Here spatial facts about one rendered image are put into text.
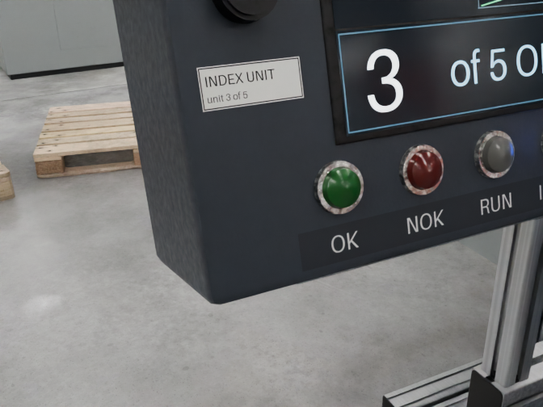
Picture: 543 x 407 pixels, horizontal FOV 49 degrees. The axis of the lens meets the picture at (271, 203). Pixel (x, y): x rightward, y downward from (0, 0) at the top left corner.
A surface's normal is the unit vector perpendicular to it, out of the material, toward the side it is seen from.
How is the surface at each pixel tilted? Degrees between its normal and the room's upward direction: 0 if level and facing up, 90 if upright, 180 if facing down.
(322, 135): 75
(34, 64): 90
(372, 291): 0
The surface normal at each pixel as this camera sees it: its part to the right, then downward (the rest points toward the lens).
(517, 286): -0.90, 0.19
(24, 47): 0.49, 0.35
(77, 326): -0.02, -0.91
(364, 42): 0.41, 0.12
